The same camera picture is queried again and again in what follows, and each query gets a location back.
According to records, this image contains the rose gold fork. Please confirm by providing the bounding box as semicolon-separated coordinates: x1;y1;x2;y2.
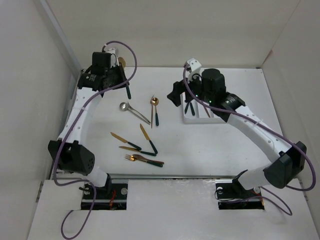
150;95;154;128

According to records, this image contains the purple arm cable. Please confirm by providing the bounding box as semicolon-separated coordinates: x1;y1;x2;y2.
52;40;138;240
182;62;317;216

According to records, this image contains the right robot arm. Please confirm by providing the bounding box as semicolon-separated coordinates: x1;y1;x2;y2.
167;65;307;197

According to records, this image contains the gold knife green handle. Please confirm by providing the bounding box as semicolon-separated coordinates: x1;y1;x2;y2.
110;132;142;151
139;124;158;154
119;146;157;157

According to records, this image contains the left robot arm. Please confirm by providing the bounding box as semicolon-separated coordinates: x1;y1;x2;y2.
48;48;128;199

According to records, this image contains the gold spoon green handle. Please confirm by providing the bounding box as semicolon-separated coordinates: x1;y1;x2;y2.
117;56;132;99
150;96;160;127

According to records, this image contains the silver spoon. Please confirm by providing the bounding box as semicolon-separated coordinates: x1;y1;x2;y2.
119;102;150;125

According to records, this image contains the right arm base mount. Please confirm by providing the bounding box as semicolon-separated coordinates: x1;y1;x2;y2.
214;182;265;210

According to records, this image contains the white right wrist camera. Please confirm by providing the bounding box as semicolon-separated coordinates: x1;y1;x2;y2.
184;58;202;82

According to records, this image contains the rose gold knife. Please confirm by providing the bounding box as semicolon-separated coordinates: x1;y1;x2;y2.
203;106;211;118

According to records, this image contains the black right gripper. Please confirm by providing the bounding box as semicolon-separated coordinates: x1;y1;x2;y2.
166;70;214;107

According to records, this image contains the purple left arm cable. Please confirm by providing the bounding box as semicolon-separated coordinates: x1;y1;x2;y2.
52;40;138;240

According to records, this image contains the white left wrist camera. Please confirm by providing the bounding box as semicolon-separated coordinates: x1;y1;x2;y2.
101;44;118;55

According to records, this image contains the white three-slot cutlery tray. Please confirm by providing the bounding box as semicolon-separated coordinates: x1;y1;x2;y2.
181;93;225;125

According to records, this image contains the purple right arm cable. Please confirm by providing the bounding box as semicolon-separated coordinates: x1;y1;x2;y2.
182;62;317;216

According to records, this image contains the aluminium rail frame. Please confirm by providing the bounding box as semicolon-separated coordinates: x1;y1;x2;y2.
49;68;95;180

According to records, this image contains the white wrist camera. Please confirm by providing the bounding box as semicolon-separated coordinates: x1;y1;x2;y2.
184;58;202;82
101;44;118;55

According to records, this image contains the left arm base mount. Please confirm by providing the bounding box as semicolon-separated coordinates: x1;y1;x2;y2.
79;179;128;211

